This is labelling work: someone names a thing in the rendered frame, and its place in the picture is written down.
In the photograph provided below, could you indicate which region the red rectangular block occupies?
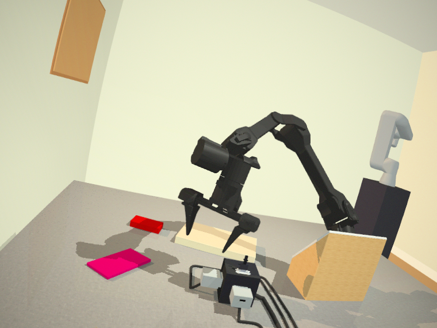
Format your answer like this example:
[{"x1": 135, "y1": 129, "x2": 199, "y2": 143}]
[{"x1": 130, "y1": 215, "x2": 163, "y2": 234}]

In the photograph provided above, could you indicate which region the pink flat rectangular slab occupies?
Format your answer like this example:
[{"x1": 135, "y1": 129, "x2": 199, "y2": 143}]
[{"x1": 87, "y1": 248, "x2": 151, "y2": 279}]

